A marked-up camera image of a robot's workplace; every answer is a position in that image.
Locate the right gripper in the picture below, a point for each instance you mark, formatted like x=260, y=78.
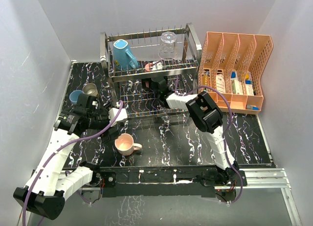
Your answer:
x=144, y=82

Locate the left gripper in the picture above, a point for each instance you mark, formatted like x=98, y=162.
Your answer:
x=104, y=112

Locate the dusty pink tumbler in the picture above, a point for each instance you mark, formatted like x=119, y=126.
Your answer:
x=147, y=68

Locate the cream and brown steel cup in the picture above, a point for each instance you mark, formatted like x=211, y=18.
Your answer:
x=90, y=89

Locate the light blue tumbler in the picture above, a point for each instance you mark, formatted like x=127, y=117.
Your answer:
x=74, y=96

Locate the peach handled mug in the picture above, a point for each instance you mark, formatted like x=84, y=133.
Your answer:
x=125, y=144

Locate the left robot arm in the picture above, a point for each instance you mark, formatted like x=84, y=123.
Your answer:
x=45, y=193

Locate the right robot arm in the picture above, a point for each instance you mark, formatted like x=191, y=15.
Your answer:
x=207, y=117

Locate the steel two-tier dish rack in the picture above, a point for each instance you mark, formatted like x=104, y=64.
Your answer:
x=139, y=66

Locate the clear glass cup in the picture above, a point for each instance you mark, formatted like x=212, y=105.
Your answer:
x=167, y=47

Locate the yellow striped box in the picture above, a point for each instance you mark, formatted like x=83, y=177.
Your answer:
x=205, y=78

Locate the white medicine box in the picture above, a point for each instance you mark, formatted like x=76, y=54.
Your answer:
x=220, y=83

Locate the orange plastic file organizer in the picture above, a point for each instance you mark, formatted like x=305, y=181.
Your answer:
x=232, y=64

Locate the blue white box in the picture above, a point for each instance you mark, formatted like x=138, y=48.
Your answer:
x=237, y=86

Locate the small blue cap item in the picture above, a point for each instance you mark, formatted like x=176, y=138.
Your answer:
x=250, y=107

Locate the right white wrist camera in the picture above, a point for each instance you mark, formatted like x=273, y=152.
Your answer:
x=156, y=66

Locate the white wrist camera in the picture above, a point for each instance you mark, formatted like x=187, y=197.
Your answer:
x=120, y=115
x=156, y=66

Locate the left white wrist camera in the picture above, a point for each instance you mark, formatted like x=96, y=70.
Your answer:
x=120, y=115

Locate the blue handled mug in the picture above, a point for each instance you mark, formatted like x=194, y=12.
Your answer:
x=122, y=56

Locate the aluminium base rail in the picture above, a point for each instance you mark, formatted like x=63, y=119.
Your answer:
x=252, y=196

